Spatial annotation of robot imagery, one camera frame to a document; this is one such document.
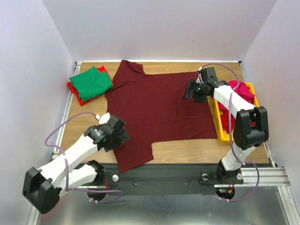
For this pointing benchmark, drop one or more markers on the red t shirt in tray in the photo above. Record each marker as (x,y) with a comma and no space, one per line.
(224,118)

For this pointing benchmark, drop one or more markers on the green folded t shirt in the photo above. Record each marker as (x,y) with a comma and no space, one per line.
(91,84)

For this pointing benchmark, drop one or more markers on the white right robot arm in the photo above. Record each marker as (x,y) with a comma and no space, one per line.
(251,127)

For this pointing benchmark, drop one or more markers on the magenta t shirt in tray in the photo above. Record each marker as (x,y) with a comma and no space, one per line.
(244,91)

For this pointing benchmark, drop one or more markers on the yellow plastic tray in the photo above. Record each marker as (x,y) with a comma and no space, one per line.
(219,107)

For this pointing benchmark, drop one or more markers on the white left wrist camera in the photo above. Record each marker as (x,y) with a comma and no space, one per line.
(103,118)

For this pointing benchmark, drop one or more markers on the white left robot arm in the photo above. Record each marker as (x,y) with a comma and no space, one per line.
(43,187)

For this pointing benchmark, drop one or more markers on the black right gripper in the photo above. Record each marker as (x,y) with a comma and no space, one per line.
(192,89)

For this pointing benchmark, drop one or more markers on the maroon t shirt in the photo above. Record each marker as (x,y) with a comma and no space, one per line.
(154,110)

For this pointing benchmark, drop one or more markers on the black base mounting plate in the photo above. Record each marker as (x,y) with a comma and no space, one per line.
(166,179)

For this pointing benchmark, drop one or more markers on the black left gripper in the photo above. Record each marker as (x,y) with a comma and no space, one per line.
(123,138)

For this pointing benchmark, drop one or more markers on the red folded t shirt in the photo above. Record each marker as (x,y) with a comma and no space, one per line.
(79,99)

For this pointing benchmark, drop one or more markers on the aluminium frame rail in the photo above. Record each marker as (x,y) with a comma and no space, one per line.
(268,176)

